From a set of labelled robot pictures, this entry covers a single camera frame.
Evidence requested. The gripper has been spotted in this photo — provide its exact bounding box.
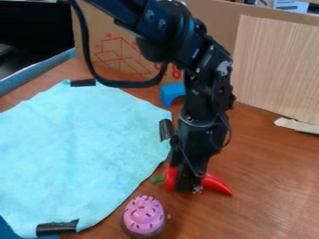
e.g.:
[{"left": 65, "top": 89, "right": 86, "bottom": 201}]
[{"left": 168, "top": 117, "right": 233, "bottom": 195}]

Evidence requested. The red toy pepper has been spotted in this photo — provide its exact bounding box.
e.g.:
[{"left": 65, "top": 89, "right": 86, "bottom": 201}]
[{"left": 149, "top": 167, "right": 235, "bottom": 197}]

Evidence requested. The light blue cloth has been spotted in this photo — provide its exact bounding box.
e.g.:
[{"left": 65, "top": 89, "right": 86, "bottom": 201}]
[{"left": 0, "top": 77, "right": 175, "bottom": 239}]

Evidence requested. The pink toy cupcake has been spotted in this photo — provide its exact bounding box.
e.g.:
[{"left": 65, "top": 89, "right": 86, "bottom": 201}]
[{"left": 119, "top": 194, "right": 169, "bottom": 239}]

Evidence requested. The blue toy block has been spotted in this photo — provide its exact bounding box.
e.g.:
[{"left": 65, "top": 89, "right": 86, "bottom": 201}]
[{"left": 159, "top": 81, "right": 187, "bottom": 108}]

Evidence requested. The white board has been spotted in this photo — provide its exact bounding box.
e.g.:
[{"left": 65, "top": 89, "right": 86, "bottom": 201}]
[{"left": 230, "top": 14, "right": 319, "bottom": 126}]

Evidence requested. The cardboard box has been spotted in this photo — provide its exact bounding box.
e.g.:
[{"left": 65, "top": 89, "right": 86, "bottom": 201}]
[{"left": 71, "top": 0, "right": 319, "bottom": 86}]

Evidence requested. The black cable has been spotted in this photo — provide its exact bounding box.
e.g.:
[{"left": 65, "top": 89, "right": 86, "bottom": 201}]
[{"left": 68, "top": 0, "right": 170, "bottom": 89}]

